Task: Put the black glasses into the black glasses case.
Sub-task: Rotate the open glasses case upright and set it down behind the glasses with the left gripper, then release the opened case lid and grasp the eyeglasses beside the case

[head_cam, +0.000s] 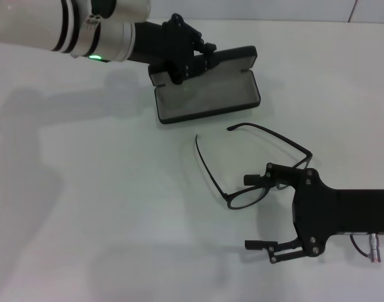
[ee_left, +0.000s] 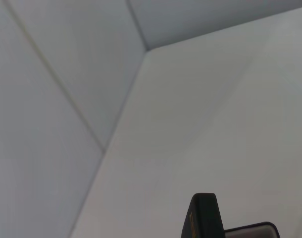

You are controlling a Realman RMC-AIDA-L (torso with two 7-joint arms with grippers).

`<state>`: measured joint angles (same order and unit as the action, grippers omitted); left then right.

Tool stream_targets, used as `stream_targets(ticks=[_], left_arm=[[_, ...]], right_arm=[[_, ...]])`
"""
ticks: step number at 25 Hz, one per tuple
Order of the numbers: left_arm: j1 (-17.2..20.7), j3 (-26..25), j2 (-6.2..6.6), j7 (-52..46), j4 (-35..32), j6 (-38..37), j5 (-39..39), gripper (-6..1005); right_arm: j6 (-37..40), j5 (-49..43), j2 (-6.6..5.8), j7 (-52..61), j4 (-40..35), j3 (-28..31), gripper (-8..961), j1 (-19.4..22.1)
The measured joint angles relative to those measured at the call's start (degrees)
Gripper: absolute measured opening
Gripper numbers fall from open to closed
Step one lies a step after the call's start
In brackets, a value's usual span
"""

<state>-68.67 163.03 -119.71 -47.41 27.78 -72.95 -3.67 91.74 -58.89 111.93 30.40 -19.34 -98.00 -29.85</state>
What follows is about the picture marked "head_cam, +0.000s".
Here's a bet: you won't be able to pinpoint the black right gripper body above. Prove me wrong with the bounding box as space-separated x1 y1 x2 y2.
291 168 384 259

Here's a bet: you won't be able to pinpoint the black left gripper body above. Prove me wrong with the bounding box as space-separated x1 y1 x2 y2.
127 13 195 67

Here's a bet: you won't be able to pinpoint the black hard glasses case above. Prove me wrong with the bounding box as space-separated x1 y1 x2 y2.
147 45 261 125

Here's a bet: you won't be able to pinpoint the black round-lens glasses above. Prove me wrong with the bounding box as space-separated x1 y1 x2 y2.
194 122 314 211

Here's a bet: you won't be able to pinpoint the right gripper cable with plug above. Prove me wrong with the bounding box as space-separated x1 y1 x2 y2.
350 233 382 262

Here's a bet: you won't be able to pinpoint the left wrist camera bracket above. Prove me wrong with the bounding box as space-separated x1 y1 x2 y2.
84 14 102 31

